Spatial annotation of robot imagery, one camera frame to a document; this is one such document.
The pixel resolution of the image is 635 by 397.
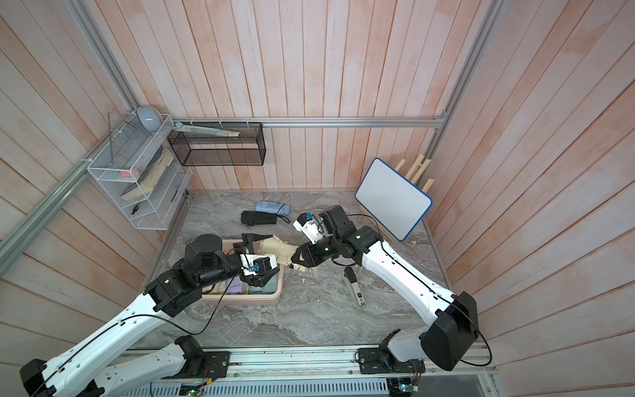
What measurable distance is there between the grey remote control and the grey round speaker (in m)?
0.85

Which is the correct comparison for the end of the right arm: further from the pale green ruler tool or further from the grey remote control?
the pale green ruler tool

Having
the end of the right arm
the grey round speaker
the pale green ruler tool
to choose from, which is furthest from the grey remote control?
the grey round speaker

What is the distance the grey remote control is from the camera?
85cm

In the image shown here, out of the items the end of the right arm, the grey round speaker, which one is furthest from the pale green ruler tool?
the end of the right arm

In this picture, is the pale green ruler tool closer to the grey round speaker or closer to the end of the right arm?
the grey round speaker

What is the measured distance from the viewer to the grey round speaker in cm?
83

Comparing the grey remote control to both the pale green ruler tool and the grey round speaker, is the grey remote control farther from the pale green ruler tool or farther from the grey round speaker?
the grey round speaker

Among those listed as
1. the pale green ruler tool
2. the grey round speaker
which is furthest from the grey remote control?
the grey round speaker

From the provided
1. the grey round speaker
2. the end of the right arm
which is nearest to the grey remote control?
the end of the right arm
